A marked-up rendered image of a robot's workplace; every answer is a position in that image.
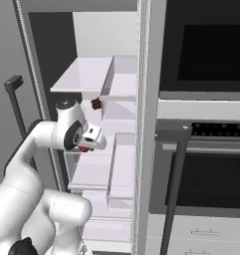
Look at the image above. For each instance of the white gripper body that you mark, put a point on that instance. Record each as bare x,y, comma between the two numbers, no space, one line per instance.
97,142

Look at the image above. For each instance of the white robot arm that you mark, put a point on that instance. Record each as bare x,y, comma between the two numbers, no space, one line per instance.
32,186

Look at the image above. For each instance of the white fridge shelf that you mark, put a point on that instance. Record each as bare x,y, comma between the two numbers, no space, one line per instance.
91,172
85,74

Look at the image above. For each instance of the dark red strawberry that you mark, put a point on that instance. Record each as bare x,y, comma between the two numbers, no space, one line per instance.
96,104

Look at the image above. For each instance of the grey fridge door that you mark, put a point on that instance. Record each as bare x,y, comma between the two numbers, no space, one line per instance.
5,50
152,99

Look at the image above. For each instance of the white fridge drawer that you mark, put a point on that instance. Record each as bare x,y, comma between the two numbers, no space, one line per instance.
108,229

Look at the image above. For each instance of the grey fridge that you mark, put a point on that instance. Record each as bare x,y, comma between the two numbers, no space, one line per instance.
101,33

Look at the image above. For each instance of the red fruit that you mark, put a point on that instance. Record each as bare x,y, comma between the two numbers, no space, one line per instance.
84,149

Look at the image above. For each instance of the black and grey oven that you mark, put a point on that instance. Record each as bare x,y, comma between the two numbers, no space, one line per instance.
211,179

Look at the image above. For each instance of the black microwave oven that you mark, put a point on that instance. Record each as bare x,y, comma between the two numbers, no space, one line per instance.
207,50

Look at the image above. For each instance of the white drawer front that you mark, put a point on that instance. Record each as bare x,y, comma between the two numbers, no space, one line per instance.
221,224
221,251

